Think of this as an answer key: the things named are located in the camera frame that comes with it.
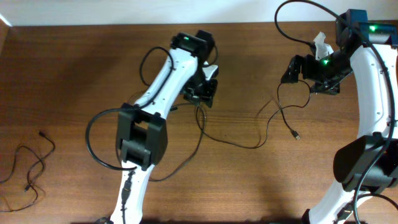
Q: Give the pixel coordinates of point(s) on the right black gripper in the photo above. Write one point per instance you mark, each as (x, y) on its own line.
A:
(329, 87)

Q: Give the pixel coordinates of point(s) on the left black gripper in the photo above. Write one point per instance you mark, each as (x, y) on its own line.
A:
(201, 92)

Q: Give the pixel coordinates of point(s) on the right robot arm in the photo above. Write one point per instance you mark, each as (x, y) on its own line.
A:
(367, 166)

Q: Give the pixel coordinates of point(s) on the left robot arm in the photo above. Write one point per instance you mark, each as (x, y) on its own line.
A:
(141, 135)

